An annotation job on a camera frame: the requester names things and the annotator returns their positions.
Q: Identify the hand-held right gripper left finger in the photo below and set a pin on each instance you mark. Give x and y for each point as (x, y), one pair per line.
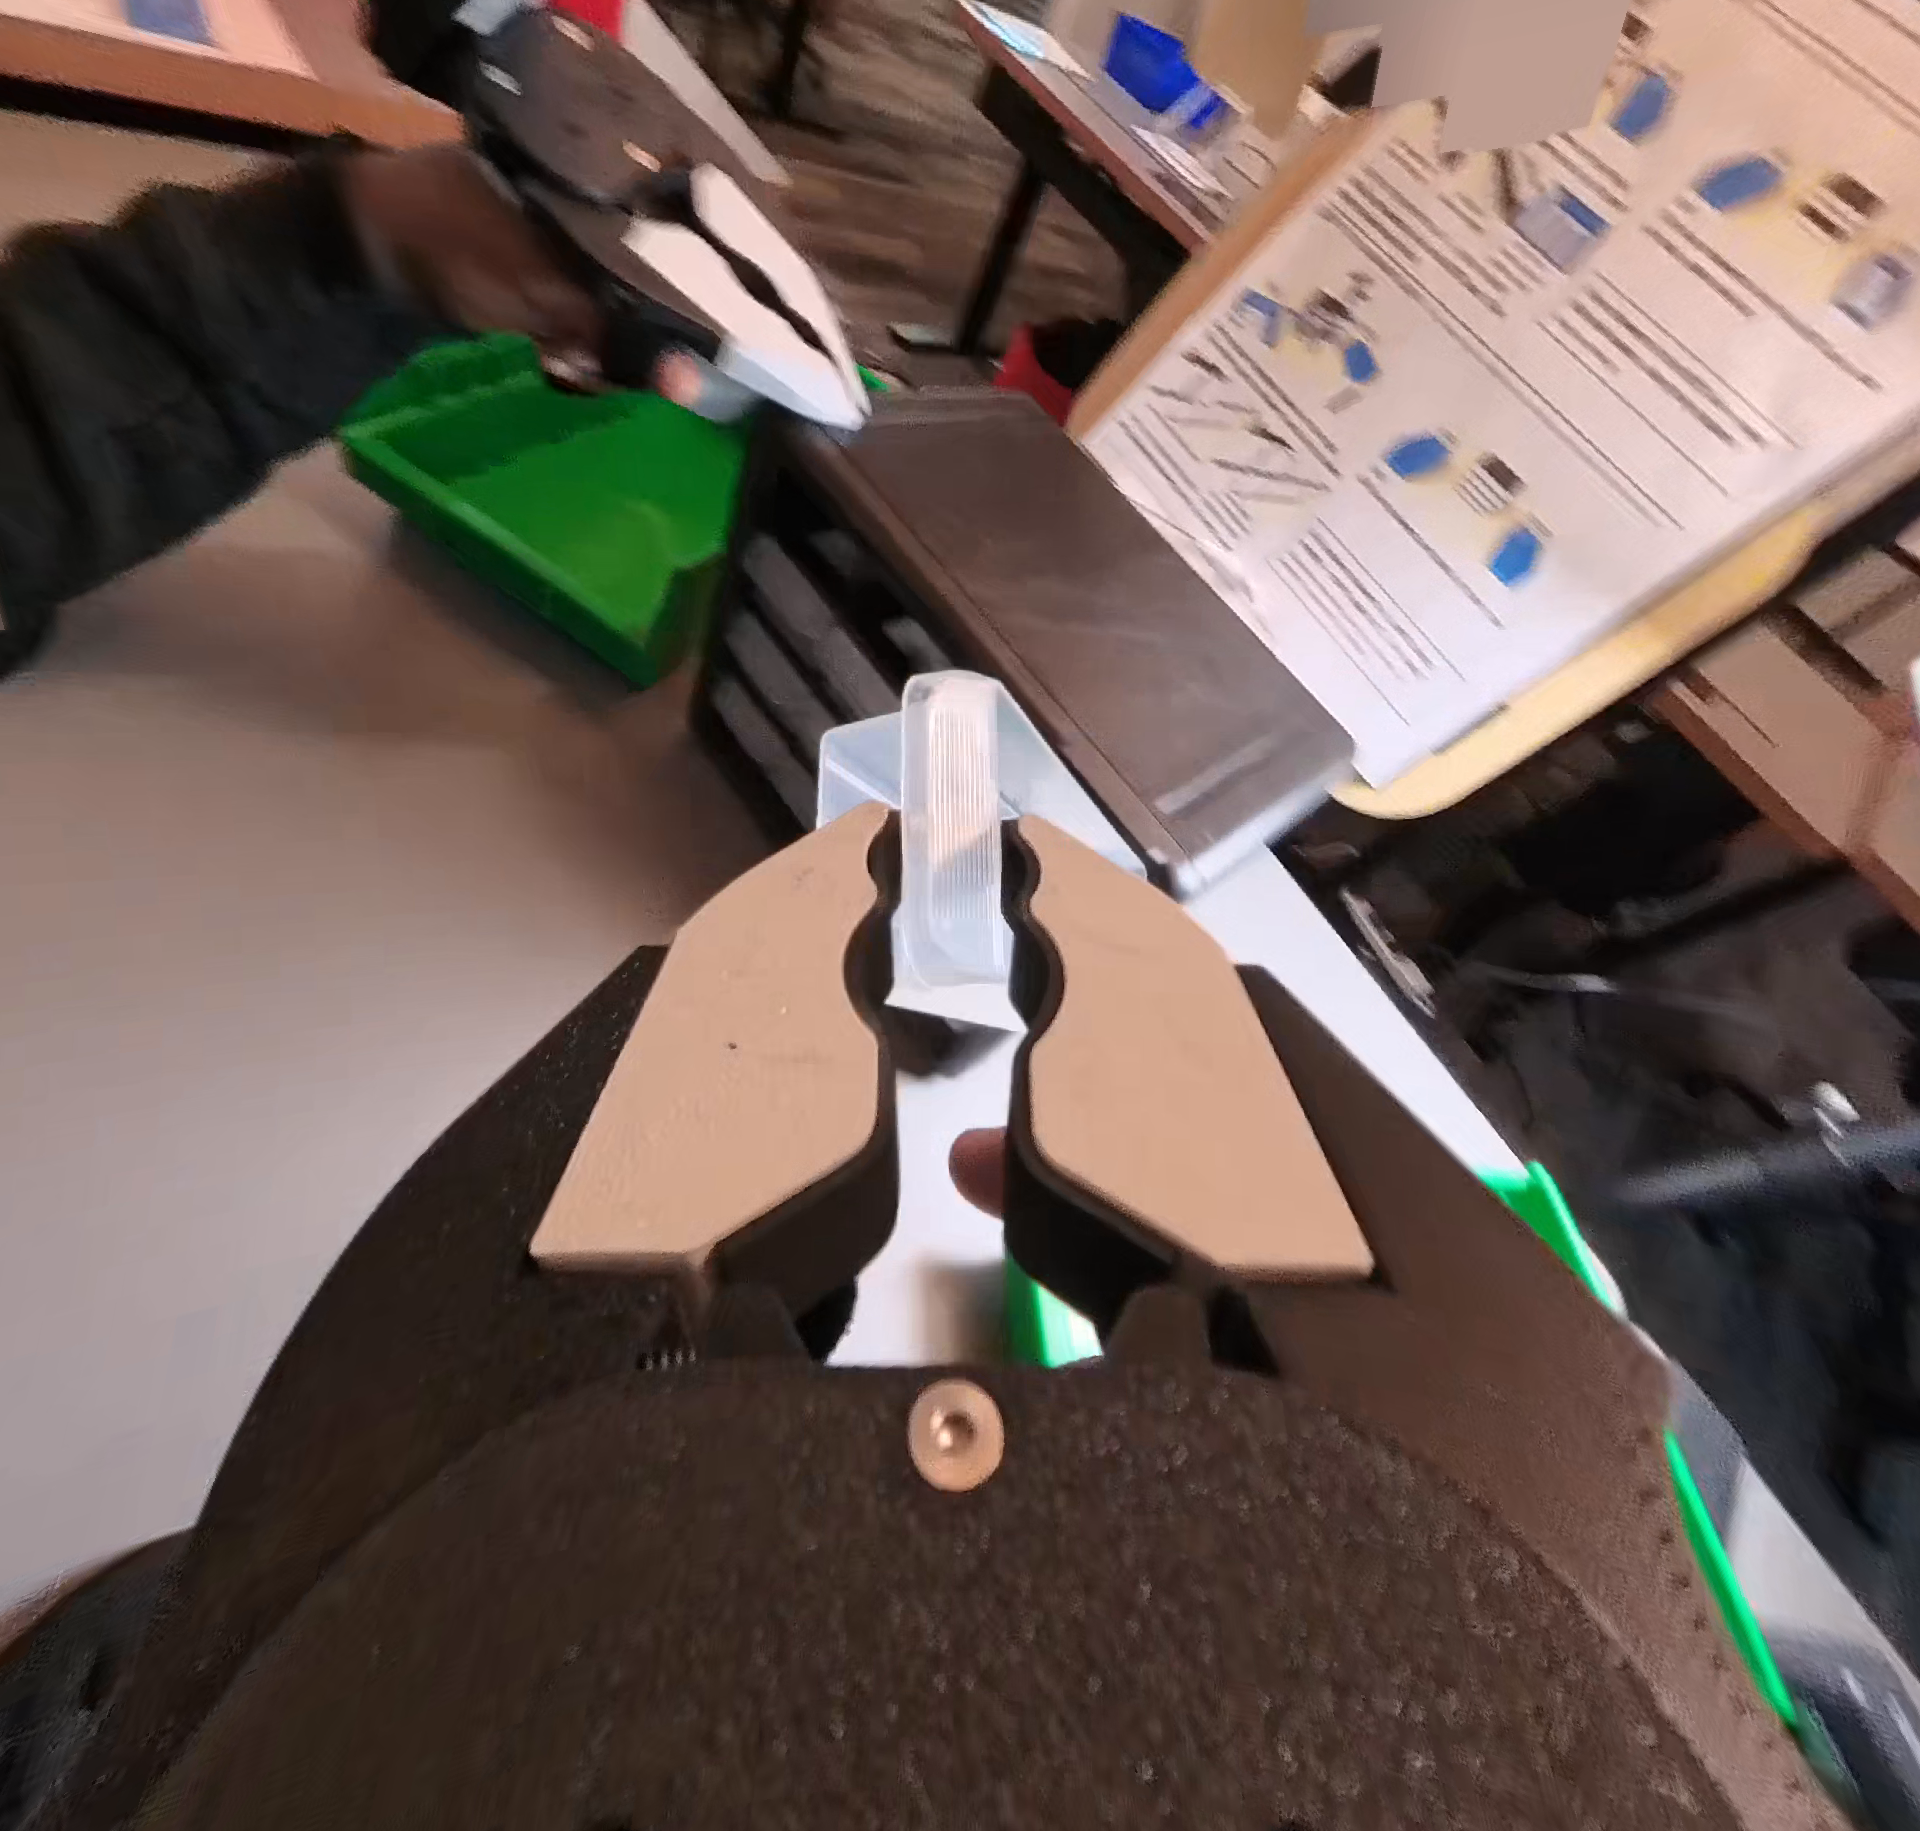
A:
(736, 1097)

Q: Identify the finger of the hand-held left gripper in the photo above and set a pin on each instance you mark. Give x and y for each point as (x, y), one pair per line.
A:
(736, 339)
(767, 265)

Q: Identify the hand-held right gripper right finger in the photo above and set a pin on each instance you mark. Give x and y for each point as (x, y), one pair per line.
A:
(1171, 1112)

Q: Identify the green plastic bin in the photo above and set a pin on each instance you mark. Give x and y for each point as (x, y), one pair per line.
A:
(556, 512)
(1059, 1336)

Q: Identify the clear plastic drawer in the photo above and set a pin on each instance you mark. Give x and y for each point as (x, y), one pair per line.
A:
(953, 812)

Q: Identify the black drawer cabinet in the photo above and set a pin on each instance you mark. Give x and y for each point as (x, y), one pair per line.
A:
(1052, 570)

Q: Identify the person's left forearm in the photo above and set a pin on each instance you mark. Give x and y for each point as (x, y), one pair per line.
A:
(151, 362)

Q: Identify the pale desk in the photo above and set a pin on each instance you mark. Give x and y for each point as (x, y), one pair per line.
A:
(301, 886)

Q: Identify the person's left hand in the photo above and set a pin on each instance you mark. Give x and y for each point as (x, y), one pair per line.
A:
(482, 257)

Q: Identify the red bag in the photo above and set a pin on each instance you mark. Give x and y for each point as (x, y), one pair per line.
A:
(1036, 362)

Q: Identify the set of clear drawers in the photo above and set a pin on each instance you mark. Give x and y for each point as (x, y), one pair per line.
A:
(795, 662)

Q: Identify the table with dark legs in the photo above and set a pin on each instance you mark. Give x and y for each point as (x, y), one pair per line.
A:
(1082, 99)

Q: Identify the blue bin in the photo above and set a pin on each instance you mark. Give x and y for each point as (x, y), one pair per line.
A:
(1152, 54)

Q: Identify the instruction sheet on board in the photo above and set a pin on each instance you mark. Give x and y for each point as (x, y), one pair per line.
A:
(1576, 728)

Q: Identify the wooden side table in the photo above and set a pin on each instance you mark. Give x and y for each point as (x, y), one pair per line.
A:
(1802, 721)

